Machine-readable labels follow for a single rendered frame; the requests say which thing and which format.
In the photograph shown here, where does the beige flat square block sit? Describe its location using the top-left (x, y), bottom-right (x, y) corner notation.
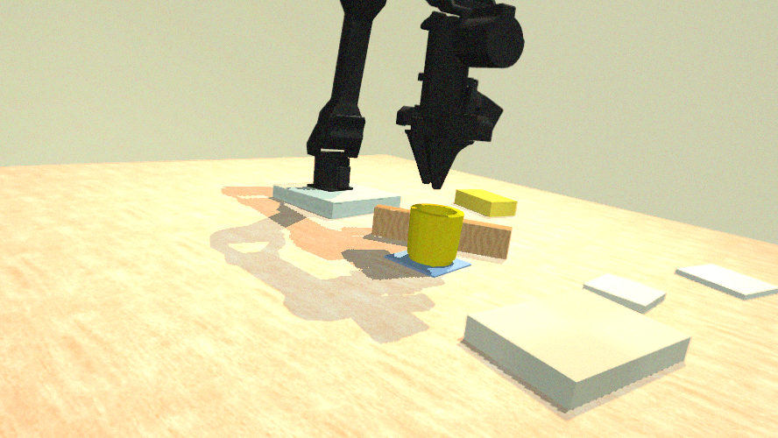
top-left (463, 290), bottom-right (691, 410)

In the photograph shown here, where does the brown wooden bar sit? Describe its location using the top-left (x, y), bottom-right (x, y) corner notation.
top-left (371, 204), bottom-right (513, 259)

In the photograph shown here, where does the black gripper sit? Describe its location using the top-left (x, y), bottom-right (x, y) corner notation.
top-left (396, 65), bottom-right (493, 190)

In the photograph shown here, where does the yellow cup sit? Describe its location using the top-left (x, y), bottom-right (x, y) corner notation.
top-left (407, 203), bottom-right (464, 267)

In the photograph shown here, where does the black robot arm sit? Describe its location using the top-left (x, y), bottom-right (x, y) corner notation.
top-left (307, 0), bottom-right (525, 192)

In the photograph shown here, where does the yellow rectangular block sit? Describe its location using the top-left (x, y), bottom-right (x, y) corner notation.
top-left (454, 189), bottom-right (518, 217)

